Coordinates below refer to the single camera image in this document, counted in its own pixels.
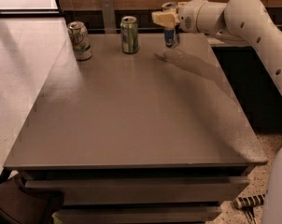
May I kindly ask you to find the grey upper drawer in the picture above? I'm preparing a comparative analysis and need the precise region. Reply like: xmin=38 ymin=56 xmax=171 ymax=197
xmin=26 ymin=176 xmax=249 ymax=205

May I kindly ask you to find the white green soda can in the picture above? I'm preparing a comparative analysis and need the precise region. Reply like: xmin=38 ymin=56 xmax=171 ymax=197
xmin=67 ymin=21 xmax=92 ymax=61

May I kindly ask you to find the grey lower drawer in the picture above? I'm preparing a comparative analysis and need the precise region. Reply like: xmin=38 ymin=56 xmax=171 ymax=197
xmin=55 ymin=206 xmax=221 ymax=224

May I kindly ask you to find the striped black white tool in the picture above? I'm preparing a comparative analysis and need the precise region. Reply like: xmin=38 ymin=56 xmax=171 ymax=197
xmin=233 ymin=194 xmax=265 ymax=210

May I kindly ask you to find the dark brown chair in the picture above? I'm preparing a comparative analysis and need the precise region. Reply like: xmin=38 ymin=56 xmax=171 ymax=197
xmin=0 ymin=174 xmax=64 ymax=224

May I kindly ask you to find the blue silver redbull can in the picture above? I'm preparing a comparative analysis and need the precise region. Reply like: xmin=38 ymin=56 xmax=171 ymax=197
xmin=161 ymin=1 xmax=181 ymax=49

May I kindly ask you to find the left metal wall bracket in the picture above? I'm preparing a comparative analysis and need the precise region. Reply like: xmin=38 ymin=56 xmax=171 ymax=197
xmin=100 ymin=0 xmax=117 ymax=34

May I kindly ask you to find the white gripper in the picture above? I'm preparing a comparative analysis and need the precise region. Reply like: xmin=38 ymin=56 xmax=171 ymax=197
xmin=151 ymin=0 xmax=207 ymax=34

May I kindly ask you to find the grey drawer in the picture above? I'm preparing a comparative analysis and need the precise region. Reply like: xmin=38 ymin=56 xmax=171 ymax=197
xmin=55 ymin=206 xmax=221 ymax=224
xmin=26 ymin=176 xmax=249 ymax=205

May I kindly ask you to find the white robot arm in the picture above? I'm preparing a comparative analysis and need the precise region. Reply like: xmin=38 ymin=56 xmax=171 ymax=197
xmin=151 ymin=0 xmax=282 ymax=224

